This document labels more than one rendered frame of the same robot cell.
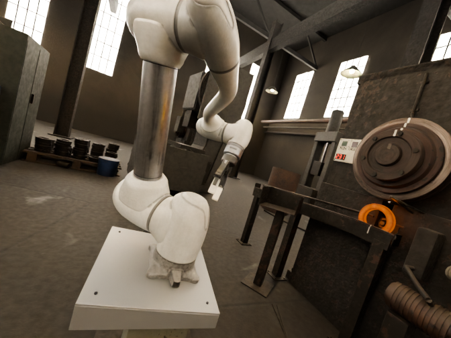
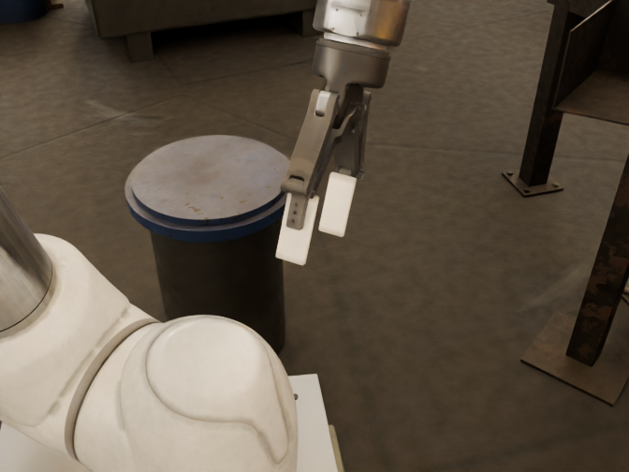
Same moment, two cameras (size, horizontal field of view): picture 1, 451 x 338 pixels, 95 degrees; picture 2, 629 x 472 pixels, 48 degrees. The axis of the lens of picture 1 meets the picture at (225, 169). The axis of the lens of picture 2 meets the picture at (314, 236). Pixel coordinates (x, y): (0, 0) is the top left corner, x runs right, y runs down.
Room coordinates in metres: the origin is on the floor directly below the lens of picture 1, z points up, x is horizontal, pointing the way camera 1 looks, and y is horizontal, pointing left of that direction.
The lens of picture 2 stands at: (0.35, -0.09, 1.13)
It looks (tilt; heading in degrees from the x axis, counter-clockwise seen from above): 37 degrees down; 10
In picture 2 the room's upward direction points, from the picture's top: straight up
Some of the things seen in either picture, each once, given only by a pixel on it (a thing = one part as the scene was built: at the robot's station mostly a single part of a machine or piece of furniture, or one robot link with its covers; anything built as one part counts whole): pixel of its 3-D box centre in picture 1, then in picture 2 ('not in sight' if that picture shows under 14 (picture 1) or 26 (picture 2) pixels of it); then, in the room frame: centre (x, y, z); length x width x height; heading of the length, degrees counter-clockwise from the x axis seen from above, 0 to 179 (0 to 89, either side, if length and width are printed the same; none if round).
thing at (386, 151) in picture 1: (388, 155); not in sight; (1.15, -0.84, 1.11); 0.28 x 0.06 x 0.28; 27
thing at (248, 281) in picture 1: (269, 238); (616, 216); (1.50, -0.46, 0.36); 0.26 x 0.20 x 0.72; 62
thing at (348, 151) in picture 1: (353, 151); not in sight; (1.55, -0.87, 1.15); 0.26 x 0.02 x 0.18; 27
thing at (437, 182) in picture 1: (397, 159); not in sight; (1.20, -0.93, 1.11); 0.47 x 0.06 x 0.47; 27
